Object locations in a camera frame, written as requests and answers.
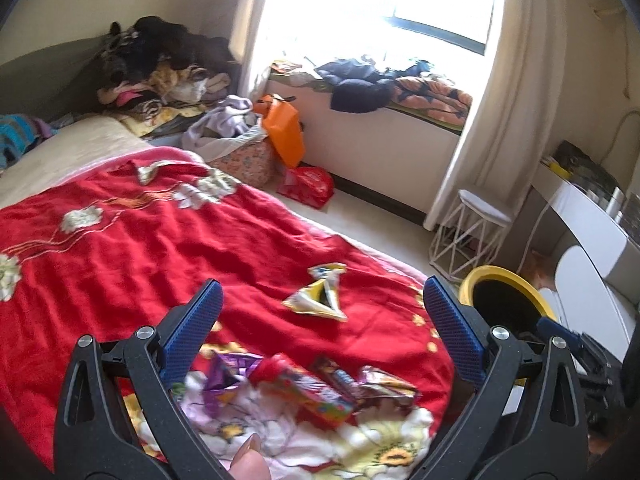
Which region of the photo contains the dark bag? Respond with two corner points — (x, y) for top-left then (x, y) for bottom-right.
(555, 140), (622, 197)

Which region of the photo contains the orange bag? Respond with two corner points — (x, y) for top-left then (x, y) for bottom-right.
(252, 94), (306, 169)

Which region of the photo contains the white desk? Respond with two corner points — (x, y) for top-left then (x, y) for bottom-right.
(532, 160), (640, 281)

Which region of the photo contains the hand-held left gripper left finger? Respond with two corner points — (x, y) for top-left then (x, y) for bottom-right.
(54, 278), (231, 480)

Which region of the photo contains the beige bed sheet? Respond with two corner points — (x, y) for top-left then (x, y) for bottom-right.
(0, 115), (152, 209)

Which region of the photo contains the person's left hand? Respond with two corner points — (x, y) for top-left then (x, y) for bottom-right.
(229, 432), (272, 480)

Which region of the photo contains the grey white clothes heap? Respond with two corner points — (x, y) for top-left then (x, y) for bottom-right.
(182, 95), (264, 154)

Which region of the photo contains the purple snack wrapper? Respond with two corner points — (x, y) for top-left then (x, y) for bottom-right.
(204, 352), (264, 407)

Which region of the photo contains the dark chocolate bar wrapper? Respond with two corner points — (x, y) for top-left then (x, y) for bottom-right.
(312, 355), (360, 397)

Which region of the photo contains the red floral blanket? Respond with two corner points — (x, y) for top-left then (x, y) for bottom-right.
(0, 147), (456, 480)

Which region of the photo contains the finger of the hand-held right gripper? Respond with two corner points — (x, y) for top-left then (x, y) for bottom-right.
(536, 316), (583, 357)

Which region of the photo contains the white cable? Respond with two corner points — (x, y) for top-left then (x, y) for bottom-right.
(520, 192), (557, 272)

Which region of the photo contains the white window seat cabinet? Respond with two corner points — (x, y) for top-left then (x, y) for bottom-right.
(267, 72), (467, 217)

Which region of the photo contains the pile of clothes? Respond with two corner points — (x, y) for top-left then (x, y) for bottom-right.
(97, 16), (242, 112)

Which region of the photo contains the orange patterned quilt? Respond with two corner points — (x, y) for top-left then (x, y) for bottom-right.
(387, 74), (474, 124)

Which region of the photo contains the grey headboard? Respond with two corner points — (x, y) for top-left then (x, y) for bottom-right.
(0, 37), (117, 127)

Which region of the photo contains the brown snack wrapper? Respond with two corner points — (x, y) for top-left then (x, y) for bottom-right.
(356, 365), (419, 412)

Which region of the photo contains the long cream curtain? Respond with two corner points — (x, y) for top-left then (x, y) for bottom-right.
(424, 0), (552, 232)

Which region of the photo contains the yellow rimmed trash bin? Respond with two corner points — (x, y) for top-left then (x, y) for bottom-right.
(459, 266), (558, 343)

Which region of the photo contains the white wire stool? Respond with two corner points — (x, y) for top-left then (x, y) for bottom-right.
(429, 189), (516, 282)

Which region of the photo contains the blue floral pillow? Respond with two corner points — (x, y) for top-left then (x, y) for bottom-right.
(0, 114), (59, 169)

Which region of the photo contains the floral fabric basket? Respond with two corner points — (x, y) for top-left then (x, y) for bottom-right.
(210, 137), (277, 189)

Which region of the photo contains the red plastic shopping bag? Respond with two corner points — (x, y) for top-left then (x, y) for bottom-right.
(276, 166), (335, 210)

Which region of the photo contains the short cream curtain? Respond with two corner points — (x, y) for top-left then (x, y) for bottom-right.
(230, 0), (282, 107)

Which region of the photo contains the white orange cloth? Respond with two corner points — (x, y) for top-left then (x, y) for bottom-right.
(270, 60), (322, 87)

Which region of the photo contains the colourful candy box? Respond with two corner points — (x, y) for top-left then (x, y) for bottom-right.
(249, 354), (357, 429)

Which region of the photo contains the yellow white snack wrapper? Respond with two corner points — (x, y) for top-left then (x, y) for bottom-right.
(281, 262), (349, 324)

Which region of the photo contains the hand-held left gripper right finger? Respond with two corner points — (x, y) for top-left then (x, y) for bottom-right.
(400, 275), (589, 480)

